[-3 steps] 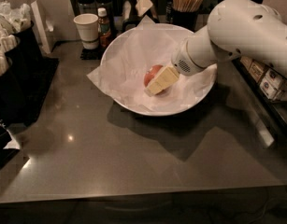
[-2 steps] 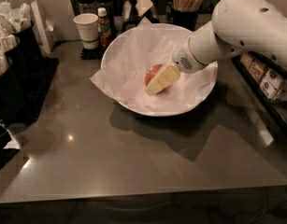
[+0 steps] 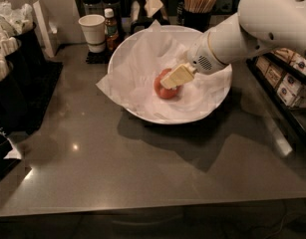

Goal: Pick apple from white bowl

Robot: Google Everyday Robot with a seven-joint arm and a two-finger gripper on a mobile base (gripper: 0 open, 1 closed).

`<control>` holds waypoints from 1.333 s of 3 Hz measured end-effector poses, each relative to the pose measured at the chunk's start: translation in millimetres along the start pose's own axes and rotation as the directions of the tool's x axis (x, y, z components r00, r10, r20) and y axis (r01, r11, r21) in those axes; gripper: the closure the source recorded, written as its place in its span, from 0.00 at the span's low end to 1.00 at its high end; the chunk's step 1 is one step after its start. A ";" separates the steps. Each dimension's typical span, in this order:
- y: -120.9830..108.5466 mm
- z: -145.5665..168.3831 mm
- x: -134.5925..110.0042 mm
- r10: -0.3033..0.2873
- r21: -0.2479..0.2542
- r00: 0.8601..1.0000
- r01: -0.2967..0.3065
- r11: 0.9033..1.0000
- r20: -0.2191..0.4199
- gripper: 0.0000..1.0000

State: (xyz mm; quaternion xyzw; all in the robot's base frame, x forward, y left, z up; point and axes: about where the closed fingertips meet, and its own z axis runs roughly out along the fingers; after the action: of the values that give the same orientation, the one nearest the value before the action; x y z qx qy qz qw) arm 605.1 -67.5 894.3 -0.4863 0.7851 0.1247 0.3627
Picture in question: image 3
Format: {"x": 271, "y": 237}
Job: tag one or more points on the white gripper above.
{"x": 201, "y": 56}

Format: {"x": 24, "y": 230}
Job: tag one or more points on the red apple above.
{"x": 162, "y": 92}

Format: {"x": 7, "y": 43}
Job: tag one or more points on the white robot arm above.
{"x": 258, "y": 27}

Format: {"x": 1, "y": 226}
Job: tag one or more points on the white bowl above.
{"x": 199, "y": 100}

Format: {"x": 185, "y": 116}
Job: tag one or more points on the white paper liner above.
{"x": 139, "y": 73}

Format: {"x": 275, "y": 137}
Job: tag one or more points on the black napkin holder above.
{"x": 144, "y": 12}

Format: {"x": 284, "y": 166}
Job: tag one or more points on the black cup of stirrers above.
{"x": 197, "y": 13}

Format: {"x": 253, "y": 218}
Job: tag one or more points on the black small coaster mat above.
{"x": 98, "y": 58}

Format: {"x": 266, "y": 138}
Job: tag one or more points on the small sauce bottle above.
{"x": 112, "y": 32}

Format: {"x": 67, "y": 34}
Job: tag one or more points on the black condiment packet rack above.
{"x": 282, "y": 74}

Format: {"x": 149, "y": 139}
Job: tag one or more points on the white paper cup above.
{"x": 93, "y": 28}

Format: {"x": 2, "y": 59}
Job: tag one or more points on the black rubber mat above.
{"x": 37, "y": 97}

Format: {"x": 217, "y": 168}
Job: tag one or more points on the white card stand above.
{"x": 47, "y": 30}

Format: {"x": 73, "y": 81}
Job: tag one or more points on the black cutlery bin middle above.
{"x": 12, "y": 61}

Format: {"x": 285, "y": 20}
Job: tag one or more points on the black cutlery bin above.
{"x": 13, "y": 106}
{"x": 12, "y": 61}
{"x": 17, "y": 25}

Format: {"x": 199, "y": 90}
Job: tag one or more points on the black cutlery bin rear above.
{"x": 17, "y": 25}

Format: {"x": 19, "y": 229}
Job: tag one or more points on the black cutlery bin front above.
{"x": 13, "y": 106}

